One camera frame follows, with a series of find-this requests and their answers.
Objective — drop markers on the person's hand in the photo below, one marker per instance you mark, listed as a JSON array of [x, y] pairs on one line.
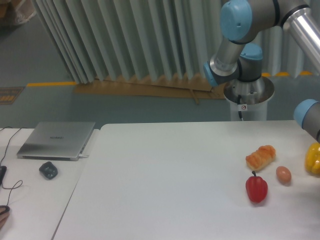
[[4, 214]]

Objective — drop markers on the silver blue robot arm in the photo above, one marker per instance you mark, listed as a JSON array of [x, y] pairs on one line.
[[238, 62]]

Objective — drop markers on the red toy bell pepper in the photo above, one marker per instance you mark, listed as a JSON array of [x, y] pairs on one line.
[[256, 188]]

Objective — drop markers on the yellow toy bell pepper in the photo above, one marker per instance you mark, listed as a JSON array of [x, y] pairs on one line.
[[312, 159]]

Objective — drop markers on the black computer mouse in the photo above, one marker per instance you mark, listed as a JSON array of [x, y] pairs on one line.
[[3, 170]]

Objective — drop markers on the silver closed laptop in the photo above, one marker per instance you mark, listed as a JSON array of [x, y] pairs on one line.
[[57, 140]]

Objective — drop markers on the white laptop plug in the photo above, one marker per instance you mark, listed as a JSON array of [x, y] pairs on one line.
[[82, 156]]

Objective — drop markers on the pale green folding screen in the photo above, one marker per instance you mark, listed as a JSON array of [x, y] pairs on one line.
[[161, 40]]

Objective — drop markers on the cardboard box with plastic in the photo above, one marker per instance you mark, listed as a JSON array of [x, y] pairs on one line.
[[16, 12]]

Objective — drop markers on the toy bread loaf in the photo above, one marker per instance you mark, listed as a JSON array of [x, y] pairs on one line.
[[262, 157]]

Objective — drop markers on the brown toy egg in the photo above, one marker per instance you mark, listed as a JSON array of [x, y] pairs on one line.
[[283, 175]]

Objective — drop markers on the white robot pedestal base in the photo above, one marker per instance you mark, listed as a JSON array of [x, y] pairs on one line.
[[248, 101]]

